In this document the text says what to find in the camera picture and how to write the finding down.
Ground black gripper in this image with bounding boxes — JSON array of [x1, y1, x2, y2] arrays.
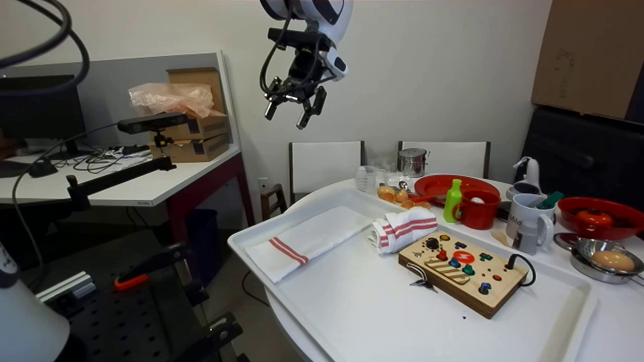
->
[[261, 43, 332, 131]]

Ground white red-striped towel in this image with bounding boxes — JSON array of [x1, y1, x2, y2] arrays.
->
[[243, 203, 373, 286], [365, 204, 440, 257]]

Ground crumpled white red-striped towel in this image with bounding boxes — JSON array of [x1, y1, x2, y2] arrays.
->
[[365, 204, 440, 257]]

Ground cardboard box on desk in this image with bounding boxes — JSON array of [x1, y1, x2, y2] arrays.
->
[[152, 128, 234, 164], [168, 66, 231, 139]]

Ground small wooden stool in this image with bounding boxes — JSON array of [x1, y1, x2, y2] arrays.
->
[[259, 182, 290, 219]]

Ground clear plastic cup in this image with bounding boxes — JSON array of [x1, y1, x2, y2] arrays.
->
[[354, 164, 378, 194]]

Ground pink plastic bag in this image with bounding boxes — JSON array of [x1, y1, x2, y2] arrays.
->
[[126, 81, 215, 121]]

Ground bread roll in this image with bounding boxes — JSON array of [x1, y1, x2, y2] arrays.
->
[[376, 182, 403, 204]]

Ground clear glass pitcher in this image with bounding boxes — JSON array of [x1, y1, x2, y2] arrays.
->
[[397, 146, 429, 179]]

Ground red bowl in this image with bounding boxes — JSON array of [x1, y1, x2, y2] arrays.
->
[[412, 172, 501, 207], [556, 194, 644, 241]]

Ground dark waste bin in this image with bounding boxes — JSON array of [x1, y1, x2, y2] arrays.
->
[[185, 207, 222, 284]]

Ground green plastic bottle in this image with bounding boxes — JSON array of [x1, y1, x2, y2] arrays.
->
[[440, 176, 465, 224]]

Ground large white tray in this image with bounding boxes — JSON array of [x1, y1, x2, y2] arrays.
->
[[225, 179, 599, 362]]

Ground red mug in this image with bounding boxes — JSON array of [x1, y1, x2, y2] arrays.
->
[[457, 189, 504, 232]]

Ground wooden toy busy board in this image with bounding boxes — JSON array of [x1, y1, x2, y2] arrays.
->
[[397, 227, 540, 319]]

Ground white spray bottle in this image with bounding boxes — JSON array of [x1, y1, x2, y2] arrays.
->
[[511, 154, 544, 197]]

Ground black monitor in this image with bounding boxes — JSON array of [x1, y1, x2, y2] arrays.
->
[[0, 72, 89, 146]]

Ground white measuring jug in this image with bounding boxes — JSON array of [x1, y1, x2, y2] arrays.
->
[[505, 190, 560, 257]]

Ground green scoop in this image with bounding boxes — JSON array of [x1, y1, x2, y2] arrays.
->
[[536, 189, 565, 210]]

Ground black robot cart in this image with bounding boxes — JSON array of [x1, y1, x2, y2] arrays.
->
[[33, 239, 248, 362]]

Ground black cabinet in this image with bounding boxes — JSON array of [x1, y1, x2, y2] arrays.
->
[[522, 104, 644, 212]]

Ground large cardboard box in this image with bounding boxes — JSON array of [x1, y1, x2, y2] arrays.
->
[[531, 0, 644, 123]]

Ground red tomato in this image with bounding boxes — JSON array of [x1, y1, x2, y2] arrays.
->
[[573, 209, 613, 234]]

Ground steel bowl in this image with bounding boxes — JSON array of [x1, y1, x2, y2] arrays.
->
[[567, 238, 644, 286]]

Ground white rounded lamp cover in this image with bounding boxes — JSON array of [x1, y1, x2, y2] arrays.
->
[[0, 244, 73, 362]]

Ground tan egg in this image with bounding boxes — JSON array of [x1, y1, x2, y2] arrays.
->
[[589, 249, 639, 273]]

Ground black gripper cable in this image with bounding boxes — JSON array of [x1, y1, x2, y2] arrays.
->
[[258, 17, 297, 96]]

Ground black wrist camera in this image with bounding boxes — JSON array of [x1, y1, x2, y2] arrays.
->
[[268, 25, 336, 54]]

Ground black stereo camera bar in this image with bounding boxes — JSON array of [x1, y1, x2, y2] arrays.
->
[[116, 113, 191, 137]]

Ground white desk with red frame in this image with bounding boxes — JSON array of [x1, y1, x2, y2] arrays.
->
[[0, 142, 255, 247]]

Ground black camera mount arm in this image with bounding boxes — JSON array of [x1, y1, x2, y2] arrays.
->
[[65, 154, 178, 209]]

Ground black floor cable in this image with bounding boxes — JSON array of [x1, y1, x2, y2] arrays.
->
[[240, 267, 269, 307]]

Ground tangled desk cables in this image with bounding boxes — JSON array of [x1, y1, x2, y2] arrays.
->
[[67, 142, 154, 172]]

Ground orange-handled clamp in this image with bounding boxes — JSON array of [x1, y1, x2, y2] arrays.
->
[[111, 270, 154, 293]]

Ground thick black cable bundle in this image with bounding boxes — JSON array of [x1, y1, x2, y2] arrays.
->
[[0, 0, 93, 72]]

